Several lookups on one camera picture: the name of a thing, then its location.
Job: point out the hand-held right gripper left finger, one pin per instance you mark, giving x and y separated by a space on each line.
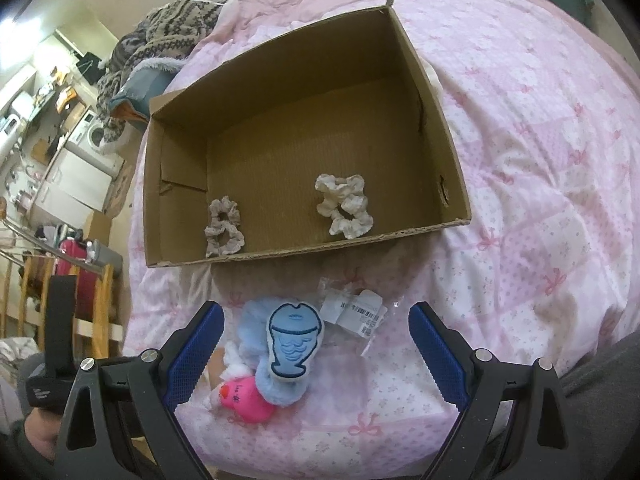
192 355

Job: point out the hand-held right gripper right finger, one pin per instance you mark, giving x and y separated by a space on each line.
440 355

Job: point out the cardboard tube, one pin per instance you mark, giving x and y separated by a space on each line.
216 366

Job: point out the pink plush toy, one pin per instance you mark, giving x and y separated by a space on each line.
245 400

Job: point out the light blue fluffy scrunchie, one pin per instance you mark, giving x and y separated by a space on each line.
280 390

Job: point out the clear plastic packet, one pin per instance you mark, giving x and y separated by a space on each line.
350 310

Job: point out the blue fish plush toy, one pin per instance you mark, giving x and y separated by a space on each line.
292 340

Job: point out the brown cardboard box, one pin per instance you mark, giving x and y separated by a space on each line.
300 135

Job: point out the person's left forearm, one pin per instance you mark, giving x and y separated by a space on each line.
15 452

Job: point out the person's left hand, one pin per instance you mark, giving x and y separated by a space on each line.
42 432

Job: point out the red suitcase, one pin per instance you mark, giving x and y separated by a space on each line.
75 280

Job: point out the wooden rack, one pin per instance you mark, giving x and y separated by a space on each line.
102 310

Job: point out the grey ruffled scrunchie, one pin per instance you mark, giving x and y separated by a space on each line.
224 227

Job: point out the white kitchen cabinet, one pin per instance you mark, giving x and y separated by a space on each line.
82 180

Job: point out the person's grey clothing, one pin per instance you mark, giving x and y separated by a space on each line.
605 410

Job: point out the white ruffled scrunchie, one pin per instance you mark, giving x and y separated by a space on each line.
345 205

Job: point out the white washing machine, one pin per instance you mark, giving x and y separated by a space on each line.
92 132

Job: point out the pink floral bedspread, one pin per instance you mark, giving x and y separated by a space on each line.
525 160

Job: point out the teal cushion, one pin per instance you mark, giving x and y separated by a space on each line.
142 85

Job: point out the black hanging bag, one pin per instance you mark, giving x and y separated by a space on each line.
90 67

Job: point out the white plush item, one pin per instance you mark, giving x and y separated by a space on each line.
432 77

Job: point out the patterned knit blanket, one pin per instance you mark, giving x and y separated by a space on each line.
165 25

